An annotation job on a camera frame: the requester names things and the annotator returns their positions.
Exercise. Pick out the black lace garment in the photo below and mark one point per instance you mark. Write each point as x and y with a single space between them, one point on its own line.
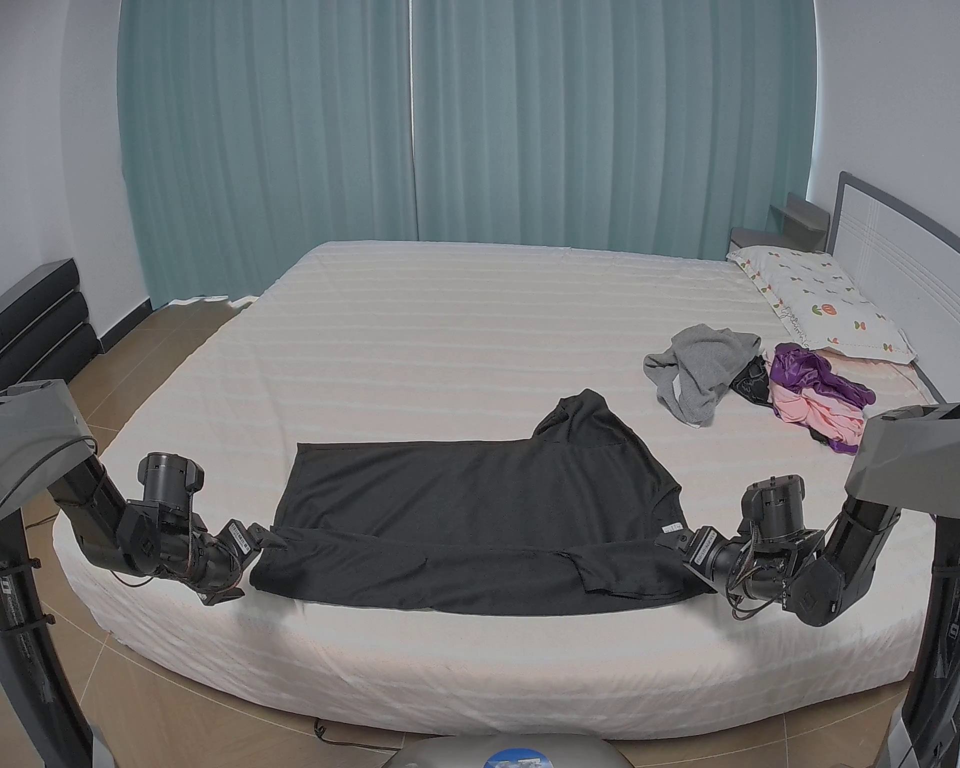
754 382

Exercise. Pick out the black chest of drawers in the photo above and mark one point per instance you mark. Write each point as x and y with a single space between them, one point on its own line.
41 322

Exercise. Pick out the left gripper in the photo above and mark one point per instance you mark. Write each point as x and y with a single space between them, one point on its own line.
221 559

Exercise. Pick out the grey bedside table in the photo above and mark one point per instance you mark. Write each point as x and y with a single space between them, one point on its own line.
801 219

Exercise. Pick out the purple garment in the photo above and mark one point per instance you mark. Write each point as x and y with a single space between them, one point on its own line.
810 371

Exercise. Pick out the grey garment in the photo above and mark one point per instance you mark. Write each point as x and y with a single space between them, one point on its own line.
705 367

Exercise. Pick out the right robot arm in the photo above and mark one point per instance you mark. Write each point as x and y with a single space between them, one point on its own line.
900 465

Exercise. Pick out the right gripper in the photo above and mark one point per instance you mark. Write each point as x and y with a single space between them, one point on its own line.
709 559

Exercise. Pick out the blue-green curtain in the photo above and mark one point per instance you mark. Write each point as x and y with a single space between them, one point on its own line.
270 150
615 127

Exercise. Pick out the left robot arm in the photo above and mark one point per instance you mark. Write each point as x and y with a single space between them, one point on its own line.
37 435

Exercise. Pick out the bed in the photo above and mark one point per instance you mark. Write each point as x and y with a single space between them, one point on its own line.
465 330

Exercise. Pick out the pink garment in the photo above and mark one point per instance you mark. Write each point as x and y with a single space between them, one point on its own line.
814 416

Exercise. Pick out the white printed pillow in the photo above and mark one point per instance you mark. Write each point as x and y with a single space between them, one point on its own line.
825 300

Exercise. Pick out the black T-shirt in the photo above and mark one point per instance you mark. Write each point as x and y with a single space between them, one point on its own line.
480 525

